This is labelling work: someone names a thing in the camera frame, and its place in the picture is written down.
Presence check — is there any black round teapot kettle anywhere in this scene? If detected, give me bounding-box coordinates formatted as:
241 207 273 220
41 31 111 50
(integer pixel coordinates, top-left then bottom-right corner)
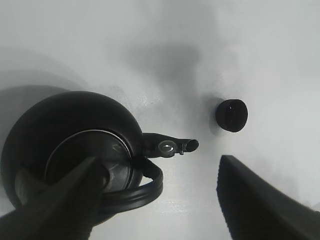
0 91 199 224

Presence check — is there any small black teacup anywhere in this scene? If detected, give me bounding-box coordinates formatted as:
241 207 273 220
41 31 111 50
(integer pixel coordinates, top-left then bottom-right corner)
214 99 248 133

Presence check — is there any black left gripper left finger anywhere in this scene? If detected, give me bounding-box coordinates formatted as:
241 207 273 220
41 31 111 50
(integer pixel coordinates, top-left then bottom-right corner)
0 157 103 240

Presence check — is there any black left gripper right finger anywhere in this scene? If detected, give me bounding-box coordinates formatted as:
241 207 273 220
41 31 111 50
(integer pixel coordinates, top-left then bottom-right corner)
216 155 320 240

